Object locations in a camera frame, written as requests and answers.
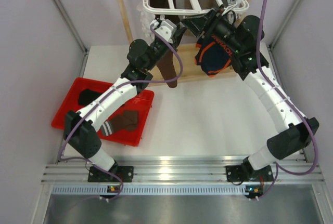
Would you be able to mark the white fluffy sock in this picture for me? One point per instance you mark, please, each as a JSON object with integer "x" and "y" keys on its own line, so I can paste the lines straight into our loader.
{"x": 146, "y": 18}

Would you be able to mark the red plastic tray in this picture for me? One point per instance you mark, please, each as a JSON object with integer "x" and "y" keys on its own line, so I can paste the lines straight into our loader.
{"x": 141, "y": 103}

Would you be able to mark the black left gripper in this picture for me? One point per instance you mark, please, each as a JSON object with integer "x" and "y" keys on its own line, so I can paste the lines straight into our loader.
{"x": 178, "y": 36}

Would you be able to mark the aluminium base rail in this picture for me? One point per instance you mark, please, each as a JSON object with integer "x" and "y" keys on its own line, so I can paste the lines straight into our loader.
{"x": 167, "y": 175}

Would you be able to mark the black sock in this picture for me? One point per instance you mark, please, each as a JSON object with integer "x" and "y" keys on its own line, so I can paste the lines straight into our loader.
{"x": 87, "y": 96}

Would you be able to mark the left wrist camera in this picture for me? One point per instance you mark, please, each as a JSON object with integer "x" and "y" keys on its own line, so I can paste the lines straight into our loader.
{"x": 164, "y": 28}

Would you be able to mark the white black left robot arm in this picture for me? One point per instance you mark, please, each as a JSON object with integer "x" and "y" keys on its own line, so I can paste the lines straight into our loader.
{"x": 81, "y": 127}

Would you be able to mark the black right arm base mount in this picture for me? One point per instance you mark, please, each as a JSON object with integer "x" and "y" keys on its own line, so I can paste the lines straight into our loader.
{"x": 237, "y": 175}

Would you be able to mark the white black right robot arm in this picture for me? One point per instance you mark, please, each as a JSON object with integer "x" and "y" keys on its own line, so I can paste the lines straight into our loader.
{"x": 294, "y": 130}

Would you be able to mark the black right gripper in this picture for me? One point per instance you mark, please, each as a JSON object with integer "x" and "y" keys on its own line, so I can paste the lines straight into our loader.
{"x": 208, "y": 22}

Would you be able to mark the wooden hanger stand frame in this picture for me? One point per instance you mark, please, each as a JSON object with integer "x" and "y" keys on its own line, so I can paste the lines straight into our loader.
{"x": 191, "y": 72}

